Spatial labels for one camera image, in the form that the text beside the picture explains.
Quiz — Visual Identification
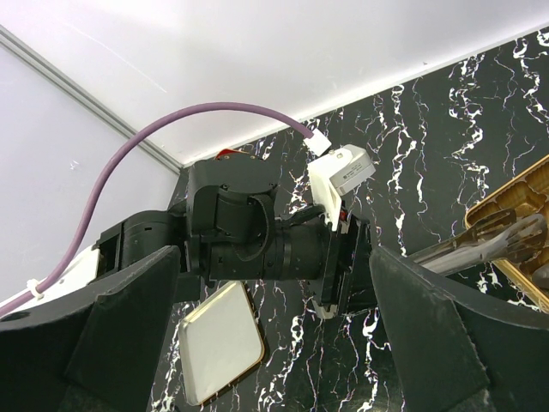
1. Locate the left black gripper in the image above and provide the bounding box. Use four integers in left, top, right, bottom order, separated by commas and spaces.
312, 214, 377, 320

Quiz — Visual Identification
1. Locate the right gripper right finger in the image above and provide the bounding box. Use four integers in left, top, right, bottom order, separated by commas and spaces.
370, 247, 548, 411

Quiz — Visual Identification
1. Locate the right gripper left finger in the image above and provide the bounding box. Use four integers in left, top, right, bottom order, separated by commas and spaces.
1, 246, 180, 411

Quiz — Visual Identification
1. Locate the gold chocolate box tray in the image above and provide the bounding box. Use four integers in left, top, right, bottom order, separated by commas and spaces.
464, 157, 548, 313

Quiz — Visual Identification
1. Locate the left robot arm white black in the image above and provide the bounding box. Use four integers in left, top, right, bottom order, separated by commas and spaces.
93, 154, 377, 318

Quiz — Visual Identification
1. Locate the silver square tin lid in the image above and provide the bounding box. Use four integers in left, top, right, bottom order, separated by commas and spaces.
178, 281, 265, 406

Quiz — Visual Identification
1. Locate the red lacquer tray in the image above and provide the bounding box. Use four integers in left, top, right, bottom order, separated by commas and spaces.
214, 148, 243, 161

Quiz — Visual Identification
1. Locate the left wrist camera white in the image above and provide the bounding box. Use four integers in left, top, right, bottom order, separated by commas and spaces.
307, 144, 375, 232

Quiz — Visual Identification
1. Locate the left aluminium corner post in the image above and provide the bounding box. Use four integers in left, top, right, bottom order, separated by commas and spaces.
0, 23, 185, 175

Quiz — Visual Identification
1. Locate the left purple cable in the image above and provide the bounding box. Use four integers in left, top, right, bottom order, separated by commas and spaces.
0, 100, 331, 321

